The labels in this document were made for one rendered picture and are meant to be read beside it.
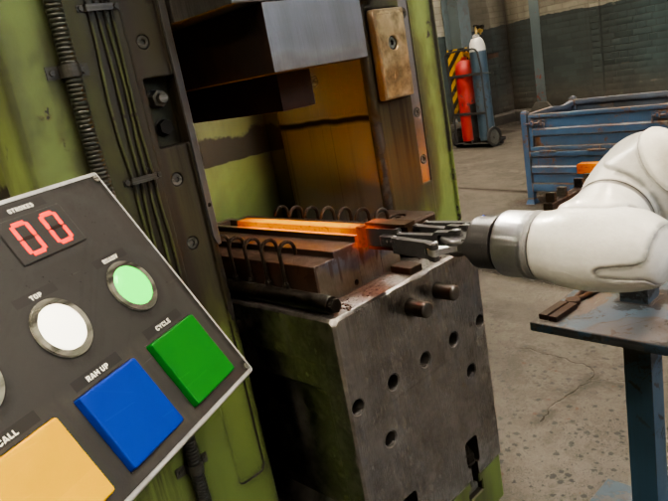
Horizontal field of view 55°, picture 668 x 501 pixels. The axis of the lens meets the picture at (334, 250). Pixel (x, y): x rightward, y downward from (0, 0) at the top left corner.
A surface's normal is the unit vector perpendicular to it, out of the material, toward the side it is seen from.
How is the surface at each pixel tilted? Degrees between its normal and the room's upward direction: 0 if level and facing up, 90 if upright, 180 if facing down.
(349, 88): 90
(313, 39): 90
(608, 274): 107
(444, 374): 90
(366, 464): 90
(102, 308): 60
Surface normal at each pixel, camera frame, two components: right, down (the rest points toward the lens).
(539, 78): -0.80, 0.29
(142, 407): 0.72, -0.54
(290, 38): 0.70, 0.07
